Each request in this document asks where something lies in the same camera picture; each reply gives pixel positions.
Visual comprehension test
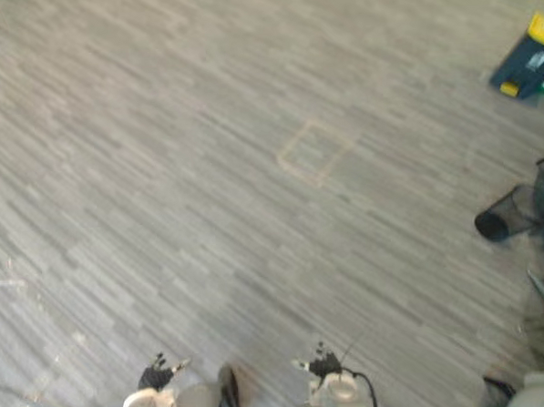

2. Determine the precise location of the dark robot foot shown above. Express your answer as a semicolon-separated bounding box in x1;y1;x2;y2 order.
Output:
215;362;242;407

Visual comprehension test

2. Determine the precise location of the white grey appliance corner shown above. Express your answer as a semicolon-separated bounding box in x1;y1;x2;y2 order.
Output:
502;371;544;407

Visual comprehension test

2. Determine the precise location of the black mesh waste bin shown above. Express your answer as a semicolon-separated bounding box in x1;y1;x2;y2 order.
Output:
472;182;544;244

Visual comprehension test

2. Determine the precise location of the dark blue yellow box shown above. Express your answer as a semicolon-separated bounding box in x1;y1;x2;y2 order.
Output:
485;10;544;102

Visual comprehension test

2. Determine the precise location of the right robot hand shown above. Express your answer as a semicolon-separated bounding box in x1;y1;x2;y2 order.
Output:
290;341;344;380

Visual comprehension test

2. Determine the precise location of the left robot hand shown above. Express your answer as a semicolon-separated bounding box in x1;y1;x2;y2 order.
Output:
136;351;193;393

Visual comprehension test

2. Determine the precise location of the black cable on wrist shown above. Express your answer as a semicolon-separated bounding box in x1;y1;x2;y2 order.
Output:
340;365;379;407

